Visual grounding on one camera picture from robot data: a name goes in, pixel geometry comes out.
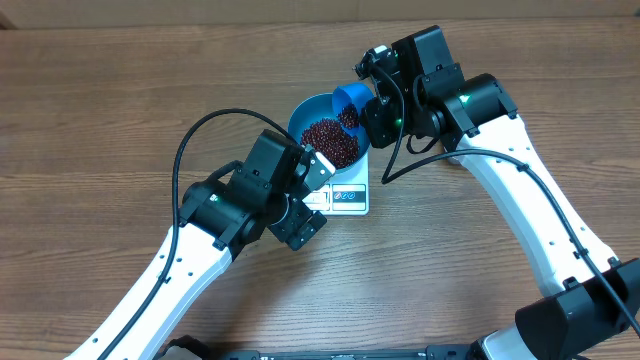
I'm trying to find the blue plastic measuring scoop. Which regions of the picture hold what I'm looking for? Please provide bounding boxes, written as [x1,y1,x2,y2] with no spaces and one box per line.
[331,82,374,136]

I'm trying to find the teal metal bowl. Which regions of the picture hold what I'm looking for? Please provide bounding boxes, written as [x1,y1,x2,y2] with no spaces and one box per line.
[288,93,370,163]

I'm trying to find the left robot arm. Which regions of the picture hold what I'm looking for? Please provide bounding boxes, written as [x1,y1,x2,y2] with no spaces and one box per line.
[70,130,336,359]

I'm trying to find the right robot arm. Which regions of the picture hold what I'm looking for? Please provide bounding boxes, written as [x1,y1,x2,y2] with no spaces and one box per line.
[354,26,639,359]

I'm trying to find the red beans in scoop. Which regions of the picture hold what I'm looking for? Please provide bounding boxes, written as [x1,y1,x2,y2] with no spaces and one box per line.
[338,104,359,130]

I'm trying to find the white digital kitchen scale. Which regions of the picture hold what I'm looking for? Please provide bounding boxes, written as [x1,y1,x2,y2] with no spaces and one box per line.
[303,153,370,216]

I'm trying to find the red beans in bowl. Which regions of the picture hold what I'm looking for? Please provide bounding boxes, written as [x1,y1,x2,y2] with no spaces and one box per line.
[301,118,360,169]

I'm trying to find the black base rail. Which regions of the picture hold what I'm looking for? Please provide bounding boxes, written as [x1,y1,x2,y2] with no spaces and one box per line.
[153,336,472,360]

